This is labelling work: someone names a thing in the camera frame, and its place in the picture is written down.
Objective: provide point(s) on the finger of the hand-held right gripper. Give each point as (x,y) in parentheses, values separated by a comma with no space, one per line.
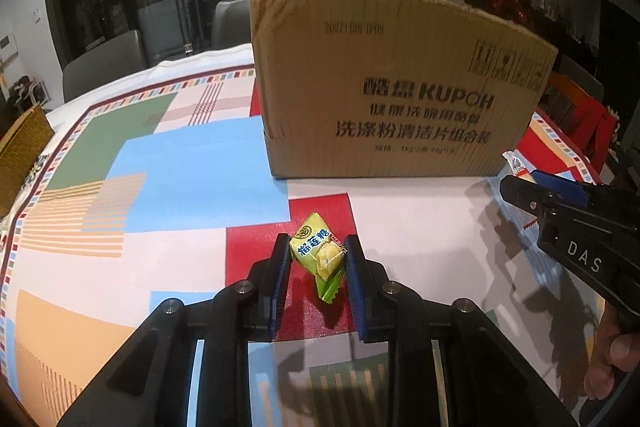
(560,184)
(525,197)

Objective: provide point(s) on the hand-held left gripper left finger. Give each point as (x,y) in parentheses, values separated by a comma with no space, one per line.
(277,287)

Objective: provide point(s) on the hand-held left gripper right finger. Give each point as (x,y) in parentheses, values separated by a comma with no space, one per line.
(357,292)

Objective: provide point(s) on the white yellow snack packet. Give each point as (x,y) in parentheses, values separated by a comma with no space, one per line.
(515,164)

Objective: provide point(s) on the green yellow candy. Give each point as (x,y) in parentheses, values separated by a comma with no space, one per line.
(317,252)

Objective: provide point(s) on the brown cardboard box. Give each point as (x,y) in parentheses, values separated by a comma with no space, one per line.
(400,82)

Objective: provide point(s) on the person's right hand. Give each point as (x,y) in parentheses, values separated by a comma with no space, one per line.
(620,349)

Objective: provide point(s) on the red garment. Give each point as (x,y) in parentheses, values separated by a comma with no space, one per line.
(597,127)

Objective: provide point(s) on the brown wooden chair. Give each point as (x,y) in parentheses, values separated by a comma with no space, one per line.
(565,94)

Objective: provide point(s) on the grey upholstered chair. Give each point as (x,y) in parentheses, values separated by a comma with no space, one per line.
(230,24)
(100,67)
(582,79)

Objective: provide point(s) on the colourful geometric tablecloth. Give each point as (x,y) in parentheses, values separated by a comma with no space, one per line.
(150,167)

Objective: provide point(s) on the red foil balloons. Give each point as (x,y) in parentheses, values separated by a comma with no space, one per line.
(512,2)

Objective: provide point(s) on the floral patterned cloth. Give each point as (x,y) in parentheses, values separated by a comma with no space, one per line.
(35,169)

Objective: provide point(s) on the woven rattan lidded box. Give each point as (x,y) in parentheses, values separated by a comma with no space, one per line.
(22,152)

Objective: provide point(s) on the white storage shelf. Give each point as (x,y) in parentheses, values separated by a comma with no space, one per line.
(27,94)

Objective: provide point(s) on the white intercom panel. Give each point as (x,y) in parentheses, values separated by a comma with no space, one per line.
(7,47)

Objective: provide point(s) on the white light switch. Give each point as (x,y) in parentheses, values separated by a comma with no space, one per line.
(36,16)

